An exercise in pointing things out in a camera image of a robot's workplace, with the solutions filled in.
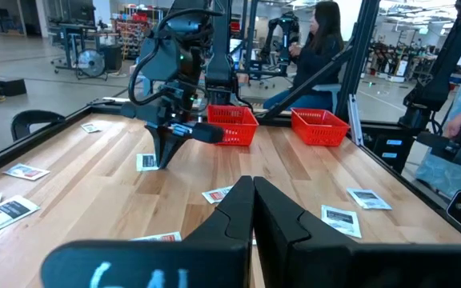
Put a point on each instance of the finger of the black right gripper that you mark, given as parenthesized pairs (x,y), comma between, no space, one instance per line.
(174,146)
(156,140)

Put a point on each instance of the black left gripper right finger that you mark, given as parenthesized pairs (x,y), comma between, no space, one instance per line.
(314,264)

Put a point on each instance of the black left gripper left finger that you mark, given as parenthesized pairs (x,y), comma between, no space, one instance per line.
(214,264)

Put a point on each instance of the white packet black print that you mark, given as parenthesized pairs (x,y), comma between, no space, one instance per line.
(368,198)
(90,128)
(6,214)
(144,162)
(341,221)

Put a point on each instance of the white packet with barcode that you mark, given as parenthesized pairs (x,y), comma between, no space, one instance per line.
(162,237)

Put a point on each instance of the white packet red print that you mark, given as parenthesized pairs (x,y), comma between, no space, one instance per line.
(26,172)
(214,195)

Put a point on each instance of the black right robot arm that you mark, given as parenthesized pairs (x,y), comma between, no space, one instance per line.
(166,52)

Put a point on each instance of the black background robot arm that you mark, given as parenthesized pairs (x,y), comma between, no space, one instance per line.
(284,36)

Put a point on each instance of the red plastic basket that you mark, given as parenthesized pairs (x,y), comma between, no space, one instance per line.
(318,128)
(234,128)

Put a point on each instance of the black bin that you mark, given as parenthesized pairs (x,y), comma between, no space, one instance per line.
(113,58)

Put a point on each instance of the small round floor fan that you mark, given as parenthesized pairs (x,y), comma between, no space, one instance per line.
(91,63)

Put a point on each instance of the storage shelf rack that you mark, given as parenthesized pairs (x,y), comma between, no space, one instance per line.
(132,30)

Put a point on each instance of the black box blue labels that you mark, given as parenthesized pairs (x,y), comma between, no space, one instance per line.
(386,160)

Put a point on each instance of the grey chair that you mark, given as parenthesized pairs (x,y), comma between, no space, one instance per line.
(330,94)

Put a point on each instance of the person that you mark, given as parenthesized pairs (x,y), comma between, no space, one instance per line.
(446,176)
(314,60)

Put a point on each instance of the blue metal workbench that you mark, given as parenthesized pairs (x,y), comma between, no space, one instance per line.
(74,27)

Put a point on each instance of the black floor box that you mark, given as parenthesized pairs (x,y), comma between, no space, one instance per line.
(2,86)

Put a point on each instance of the black handheld device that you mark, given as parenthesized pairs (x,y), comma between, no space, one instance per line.
(450,150)

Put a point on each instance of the person's hand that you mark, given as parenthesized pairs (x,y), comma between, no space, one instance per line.
(456,122)

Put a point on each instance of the white metal bracket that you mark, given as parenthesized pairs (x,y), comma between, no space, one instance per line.
(354,120)

